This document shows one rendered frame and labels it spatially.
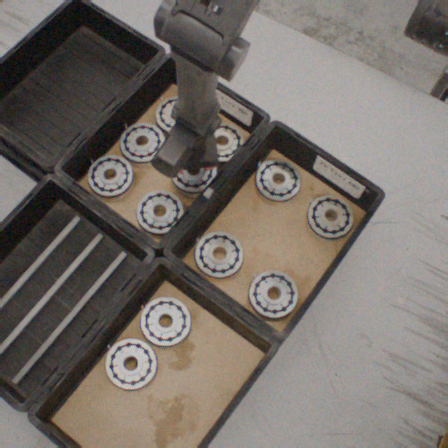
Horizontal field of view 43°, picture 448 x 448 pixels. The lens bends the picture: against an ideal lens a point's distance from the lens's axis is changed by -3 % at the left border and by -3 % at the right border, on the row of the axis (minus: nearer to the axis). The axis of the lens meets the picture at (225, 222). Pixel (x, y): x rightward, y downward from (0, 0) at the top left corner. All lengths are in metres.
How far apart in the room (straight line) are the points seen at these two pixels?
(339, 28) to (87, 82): 1.53
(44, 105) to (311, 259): 0.74
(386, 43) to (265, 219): 1.62
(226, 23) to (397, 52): 2.14
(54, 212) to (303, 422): 0.73
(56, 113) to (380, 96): 0.87
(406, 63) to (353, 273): 1.48
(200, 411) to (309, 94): 0.90
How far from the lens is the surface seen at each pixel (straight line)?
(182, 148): 1.06
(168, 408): 1.20
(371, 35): 2.78
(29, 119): 1.47
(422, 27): 1.25
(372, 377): 1.39
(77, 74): 1.52
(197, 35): 0.66
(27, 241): 1.33
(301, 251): 1.28
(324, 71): 1.69
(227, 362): 1.21
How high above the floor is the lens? 2.02
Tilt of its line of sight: 68 degrees down
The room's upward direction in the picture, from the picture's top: 7 degrees clockwise
